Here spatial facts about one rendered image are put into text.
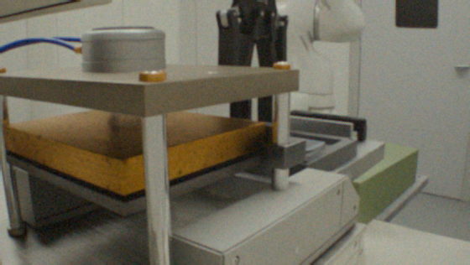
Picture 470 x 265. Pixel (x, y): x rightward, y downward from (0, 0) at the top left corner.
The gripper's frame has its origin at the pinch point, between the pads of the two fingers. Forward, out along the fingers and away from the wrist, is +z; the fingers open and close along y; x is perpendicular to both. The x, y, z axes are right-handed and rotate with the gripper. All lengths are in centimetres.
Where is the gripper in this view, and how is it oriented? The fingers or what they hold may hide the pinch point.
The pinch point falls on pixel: (254, 118)
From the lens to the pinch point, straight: 57.1
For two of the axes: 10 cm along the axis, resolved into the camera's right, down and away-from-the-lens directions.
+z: 0.0, 9.8, 2.1
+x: -7.9, -1.3, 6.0
